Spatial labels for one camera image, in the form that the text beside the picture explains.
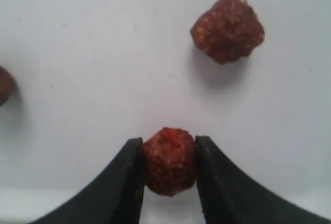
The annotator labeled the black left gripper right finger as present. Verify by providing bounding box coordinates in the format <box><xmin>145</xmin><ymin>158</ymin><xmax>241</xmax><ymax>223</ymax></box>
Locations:
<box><xmin>195</xmin><ymin>136</ymin><xmax>330</xmax><ymax>224</ymax></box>

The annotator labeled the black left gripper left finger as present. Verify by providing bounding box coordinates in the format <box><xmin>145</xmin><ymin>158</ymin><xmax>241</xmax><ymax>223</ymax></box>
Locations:
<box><xmin>34</xmin><ymin>138</ymin><xmax>144</xmax><ymax>224</ymax></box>

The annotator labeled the white rectangular tray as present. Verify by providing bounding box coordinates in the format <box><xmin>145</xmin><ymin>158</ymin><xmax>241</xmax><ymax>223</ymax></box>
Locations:
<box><xmin>1</xmin><ymin>0</ymin><xmax>330</xmax><ymax>223</ymax></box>

